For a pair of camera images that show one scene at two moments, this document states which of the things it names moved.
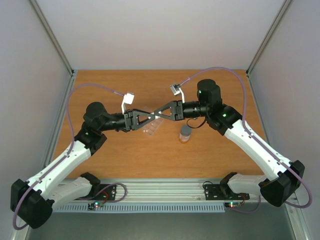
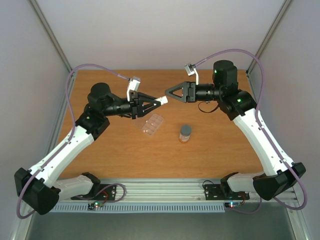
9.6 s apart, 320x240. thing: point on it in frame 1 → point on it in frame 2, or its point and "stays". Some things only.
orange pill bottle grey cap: (185, 133) stays
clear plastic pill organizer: (151, 129) stays
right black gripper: (176, 114) → (189, 95)
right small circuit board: (232, 204) stays
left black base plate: (108, 193) stays
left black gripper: (131, 117) → (137, 104)
